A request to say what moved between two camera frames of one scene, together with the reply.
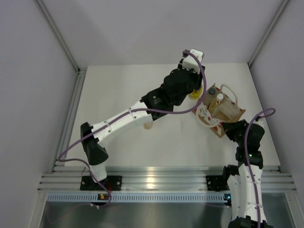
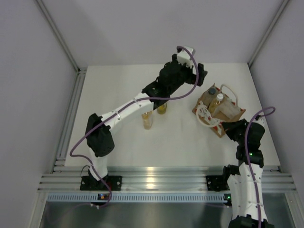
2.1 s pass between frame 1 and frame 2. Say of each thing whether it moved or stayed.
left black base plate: stayed
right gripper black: stayed
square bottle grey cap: stayed
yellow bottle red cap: moved
